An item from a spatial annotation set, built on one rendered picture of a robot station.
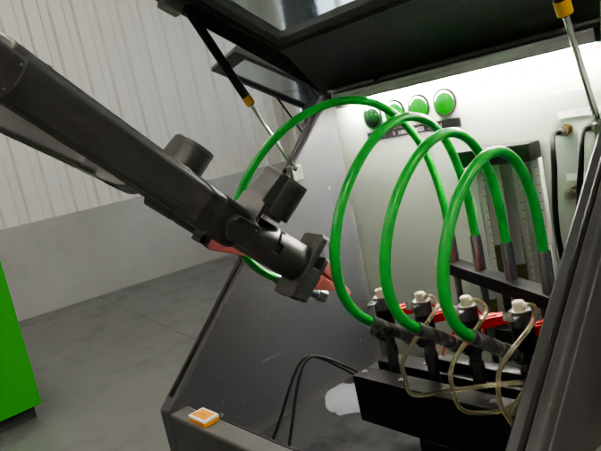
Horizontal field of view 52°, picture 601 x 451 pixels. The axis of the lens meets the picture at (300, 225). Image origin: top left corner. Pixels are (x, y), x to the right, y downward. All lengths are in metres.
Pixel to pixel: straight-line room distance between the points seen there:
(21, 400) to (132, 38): 4.81
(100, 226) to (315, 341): 6.19
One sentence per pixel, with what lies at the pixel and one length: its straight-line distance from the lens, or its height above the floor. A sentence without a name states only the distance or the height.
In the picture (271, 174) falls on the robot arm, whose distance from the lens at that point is 0.85.
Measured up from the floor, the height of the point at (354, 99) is 1.41.
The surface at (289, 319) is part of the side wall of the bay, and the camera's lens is 1.26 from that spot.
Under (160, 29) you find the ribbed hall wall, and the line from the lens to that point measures 7.97.
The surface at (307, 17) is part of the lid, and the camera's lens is 1.17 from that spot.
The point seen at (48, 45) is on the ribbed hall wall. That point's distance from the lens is 7.54.
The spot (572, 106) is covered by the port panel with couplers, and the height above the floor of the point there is 1.33.
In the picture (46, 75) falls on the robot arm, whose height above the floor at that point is 1.48.
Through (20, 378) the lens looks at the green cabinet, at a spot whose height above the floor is 0.28.
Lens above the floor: 1.39
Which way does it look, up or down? 9 degrees down
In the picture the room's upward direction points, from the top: 12 degrees counter-clockwise
